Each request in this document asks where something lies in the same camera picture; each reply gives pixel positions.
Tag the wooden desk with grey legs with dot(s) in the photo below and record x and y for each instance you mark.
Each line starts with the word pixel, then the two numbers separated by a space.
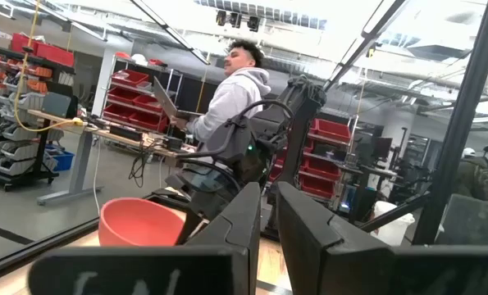
pixel 79 164

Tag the grey laptop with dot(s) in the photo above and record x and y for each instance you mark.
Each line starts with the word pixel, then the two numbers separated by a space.
pixel 163 98

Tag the black shelf with parts bins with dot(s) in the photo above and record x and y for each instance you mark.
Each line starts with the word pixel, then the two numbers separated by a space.
pixel 18 151

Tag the metal rack with red bins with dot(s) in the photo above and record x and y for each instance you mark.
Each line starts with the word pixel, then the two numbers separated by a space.
pixel 133 98
pixel 329 131

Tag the black aluminium rig frame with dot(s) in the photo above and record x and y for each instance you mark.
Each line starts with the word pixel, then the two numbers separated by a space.
pixel 459 123

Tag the red plastic bowl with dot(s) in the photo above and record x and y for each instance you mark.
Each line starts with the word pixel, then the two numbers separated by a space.
pixel 137 225

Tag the blue floor bin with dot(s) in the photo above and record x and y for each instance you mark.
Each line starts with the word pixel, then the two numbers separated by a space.
pixel 63 160

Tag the black ceiling spotlight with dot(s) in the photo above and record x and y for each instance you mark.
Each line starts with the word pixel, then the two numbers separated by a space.
pixel 253 24
pixel 221 18
pixel 235 20

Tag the white trash bin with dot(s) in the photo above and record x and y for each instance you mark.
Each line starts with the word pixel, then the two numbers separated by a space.
pixel 391 233

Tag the black monitor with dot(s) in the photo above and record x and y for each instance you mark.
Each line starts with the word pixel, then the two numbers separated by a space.
pixel 382 148

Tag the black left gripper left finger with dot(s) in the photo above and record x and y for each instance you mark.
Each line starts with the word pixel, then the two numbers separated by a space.
pixel 235 229

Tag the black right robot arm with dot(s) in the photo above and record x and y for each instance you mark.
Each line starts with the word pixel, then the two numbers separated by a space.
pixel 299 135

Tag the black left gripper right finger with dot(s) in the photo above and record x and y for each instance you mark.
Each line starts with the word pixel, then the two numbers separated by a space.
pixel 305 229

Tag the person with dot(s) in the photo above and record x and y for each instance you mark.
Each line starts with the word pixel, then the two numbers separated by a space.
pixel 473 180
pixel 231 102

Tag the grey chair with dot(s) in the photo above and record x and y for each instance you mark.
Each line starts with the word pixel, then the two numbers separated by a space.
pixel 473 221

